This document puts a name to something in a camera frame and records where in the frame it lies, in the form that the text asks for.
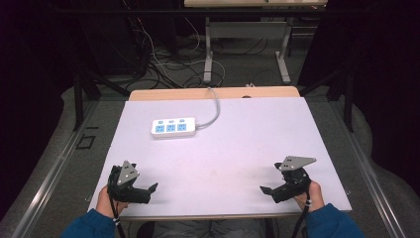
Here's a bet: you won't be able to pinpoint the white floor cable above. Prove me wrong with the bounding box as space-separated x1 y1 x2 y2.
122 0 227 88

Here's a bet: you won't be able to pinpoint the grey power strip cable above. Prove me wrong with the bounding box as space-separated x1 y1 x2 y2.
195 86 221 130

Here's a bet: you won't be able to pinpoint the person's legs grey trousers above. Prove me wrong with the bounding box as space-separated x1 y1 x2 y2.
137 218 275 238

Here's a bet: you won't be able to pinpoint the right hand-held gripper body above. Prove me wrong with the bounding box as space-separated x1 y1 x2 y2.
272 155 317 201

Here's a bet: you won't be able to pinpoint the white table cover sheet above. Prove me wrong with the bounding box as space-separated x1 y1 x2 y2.
87 96 353 219

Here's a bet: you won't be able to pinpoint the left hand-held gripper cable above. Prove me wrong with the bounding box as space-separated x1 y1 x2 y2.
109 194 127 238

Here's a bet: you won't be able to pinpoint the dark curtain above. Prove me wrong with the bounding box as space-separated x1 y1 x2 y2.
296 0 420 199
0 0 83 221

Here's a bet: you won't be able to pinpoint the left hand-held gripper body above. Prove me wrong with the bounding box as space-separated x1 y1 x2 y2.
107 160 152 204

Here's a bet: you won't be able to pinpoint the wooden table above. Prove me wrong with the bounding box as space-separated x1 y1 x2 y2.
87 85 353 222

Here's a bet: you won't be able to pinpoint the black horizontal bar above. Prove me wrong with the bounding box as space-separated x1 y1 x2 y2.
48 7 374 16

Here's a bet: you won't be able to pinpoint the white power strip blue sockets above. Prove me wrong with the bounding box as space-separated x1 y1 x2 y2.
151 116 198 140

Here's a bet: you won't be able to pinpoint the hand-held gripper cable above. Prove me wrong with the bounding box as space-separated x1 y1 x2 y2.
109 194 127 238
290 190 313 238

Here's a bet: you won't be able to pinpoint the person's right hand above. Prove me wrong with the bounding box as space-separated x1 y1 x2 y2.
294 179 327 213

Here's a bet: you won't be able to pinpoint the right hand-held gripper cable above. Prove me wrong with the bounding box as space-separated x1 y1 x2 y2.
290 190 313 238

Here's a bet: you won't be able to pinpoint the person's left hand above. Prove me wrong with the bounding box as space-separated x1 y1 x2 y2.
95 184 131 219

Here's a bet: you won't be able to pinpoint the black floor socket frame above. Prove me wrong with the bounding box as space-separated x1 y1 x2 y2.
75 134 97 151

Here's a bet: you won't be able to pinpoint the desk with white legs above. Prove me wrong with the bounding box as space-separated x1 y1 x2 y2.
183 0 329 85

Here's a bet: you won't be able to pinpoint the bundle of black floor cables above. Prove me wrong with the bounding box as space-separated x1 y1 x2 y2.
127 16 269 90

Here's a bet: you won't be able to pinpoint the black metal stand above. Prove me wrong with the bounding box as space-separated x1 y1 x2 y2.
72 63 132 132
297 63 355 134

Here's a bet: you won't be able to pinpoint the metal floor rail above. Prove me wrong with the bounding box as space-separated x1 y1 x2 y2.
9 99 101 238
329 100 408 238

